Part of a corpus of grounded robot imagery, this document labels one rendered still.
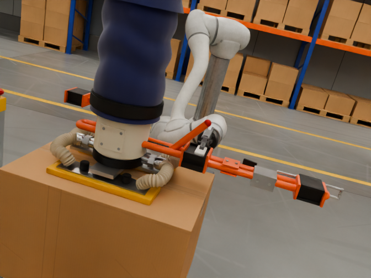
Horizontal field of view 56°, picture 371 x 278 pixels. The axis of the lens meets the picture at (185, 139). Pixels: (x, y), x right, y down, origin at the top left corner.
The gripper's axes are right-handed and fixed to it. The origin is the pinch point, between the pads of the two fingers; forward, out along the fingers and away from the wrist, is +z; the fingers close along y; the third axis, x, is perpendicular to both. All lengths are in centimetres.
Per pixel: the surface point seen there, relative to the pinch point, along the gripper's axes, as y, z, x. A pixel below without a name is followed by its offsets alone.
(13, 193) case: 20, 19, 49
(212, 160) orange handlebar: -1.1, 2.4, -4.4
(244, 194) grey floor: 120, -228, -35
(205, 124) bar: -11.2, 1.4, 0.4
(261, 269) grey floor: 120, -119, -54
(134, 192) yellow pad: 11.1, 13.0, 14.6
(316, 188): -2.9, 4.5, -35.0
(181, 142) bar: -3.8, 1.2, 6.2
